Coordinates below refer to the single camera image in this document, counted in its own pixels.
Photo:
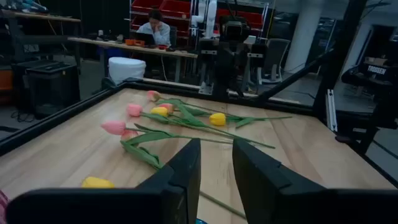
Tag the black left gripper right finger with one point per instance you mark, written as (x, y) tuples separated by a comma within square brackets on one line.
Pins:
[(273, 193)]

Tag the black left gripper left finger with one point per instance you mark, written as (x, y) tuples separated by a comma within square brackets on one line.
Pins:
[(174, 199)]

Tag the yellow artificial tulip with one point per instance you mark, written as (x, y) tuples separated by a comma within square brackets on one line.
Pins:
[(96, 183), (159, 111), (217, 119)]

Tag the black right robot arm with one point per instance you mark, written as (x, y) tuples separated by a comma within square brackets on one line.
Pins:
[(373, 73)]

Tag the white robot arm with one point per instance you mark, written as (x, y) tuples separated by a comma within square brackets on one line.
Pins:
[(211, 15)]

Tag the teal glass vase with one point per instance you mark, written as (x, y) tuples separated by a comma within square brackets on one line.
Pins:
[(201, 222)]

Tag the purple glass vase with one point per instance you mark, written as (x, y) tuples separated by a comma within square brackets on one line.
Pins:
[(2, 208)]

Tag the grey office chair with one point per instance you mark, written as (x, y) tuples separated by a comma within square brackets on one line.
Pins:
[(275, 56)]

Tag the white trash can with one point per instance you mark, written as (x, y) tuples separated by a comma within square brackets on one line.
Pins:
[(126, 69)]

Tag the red bowl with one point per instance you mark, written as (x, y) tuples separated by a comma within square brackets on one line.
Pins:
[(162, 47)]

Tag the long wooden desk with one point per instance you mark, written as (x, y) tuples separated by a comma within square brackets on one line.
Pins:
[(124, 47)]

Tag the orange container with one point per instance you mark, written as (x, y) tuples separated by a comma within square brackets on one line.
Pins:
[(134, 42)]

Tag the black laptop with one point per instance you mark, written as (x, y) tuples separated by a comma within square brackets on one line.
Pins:
[(145, 38)]

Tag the cardboard box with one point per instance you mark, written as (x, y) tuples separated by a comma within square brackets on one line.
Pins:
[(375, 61)]

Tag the black equipment case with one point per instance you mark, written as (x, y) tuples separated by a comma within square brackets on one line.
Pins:
[(49, 87)]

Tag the person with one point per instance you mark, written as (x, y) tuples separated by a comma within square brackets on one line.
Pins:
[(158, 31)]

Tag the red storage bin rack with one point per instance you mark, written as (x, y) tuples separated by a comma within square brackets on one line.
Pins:
[(252, 18), (174, 7)]

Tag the orange crate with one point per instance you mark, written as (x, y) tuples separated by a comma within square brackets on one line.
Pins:
[(5, 80)]

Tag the wooden workbench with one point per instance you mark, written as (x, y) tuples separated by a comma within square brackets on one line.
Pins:
[(46, 17)]

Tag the long silver bracket plate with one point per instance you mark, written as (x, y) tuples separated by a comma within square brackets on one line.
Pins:
[(331, 109)]

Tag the silver angle bracket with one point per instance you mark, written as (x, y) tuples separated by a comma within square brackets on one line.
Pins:
[(206, 88)]

